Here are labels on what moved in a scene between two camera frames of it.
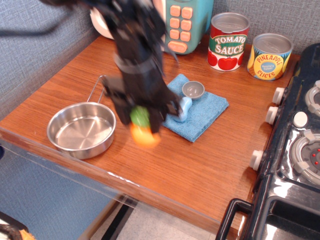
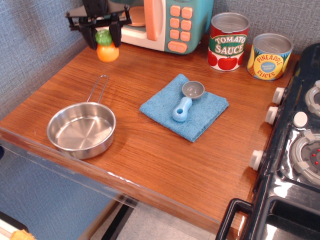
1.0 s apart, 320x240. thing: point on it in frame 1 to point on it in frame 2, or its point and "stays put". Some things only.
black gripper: x=142 y=82 to x=98 y=14
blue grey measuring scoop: x=192 y=90 stays put
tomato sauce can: x=227 y=41 stays put
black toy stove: x=286 y=201 stays put
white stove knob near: x=255 y=159 stays put
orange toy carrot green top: x=142 y=130 to x=106 y=52
